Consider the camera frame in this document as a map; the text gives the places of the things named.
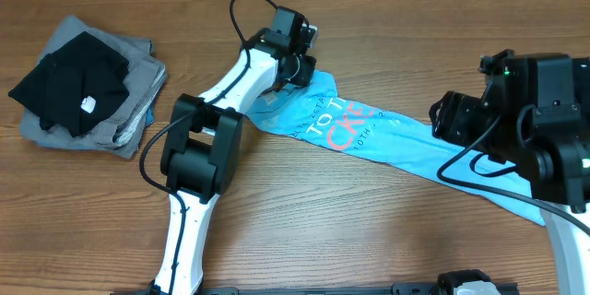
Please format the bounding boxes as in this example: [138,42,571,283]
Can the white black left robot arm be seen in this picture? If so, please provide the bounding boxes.
[147,6,318,295]

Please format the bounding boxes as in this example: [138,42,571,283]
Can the black folded garment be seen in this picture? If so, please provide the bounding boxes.
[8,31,129,137]

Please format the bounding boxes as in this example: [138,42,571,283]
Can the light blue t-shirt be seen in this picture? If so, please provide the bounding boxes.
[245,69,548,227]

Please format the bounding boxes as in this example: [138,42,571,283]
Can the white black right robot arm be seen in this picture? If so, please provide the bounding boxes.
[429,49,589,294]

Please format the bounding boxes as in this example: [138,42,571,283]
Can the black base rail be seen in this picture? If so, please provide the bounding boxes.
[110,269,522,295]

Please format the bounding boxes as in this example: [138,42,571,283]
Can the grey folded garment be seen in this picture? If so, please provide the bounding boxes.
[19,16,167,159]

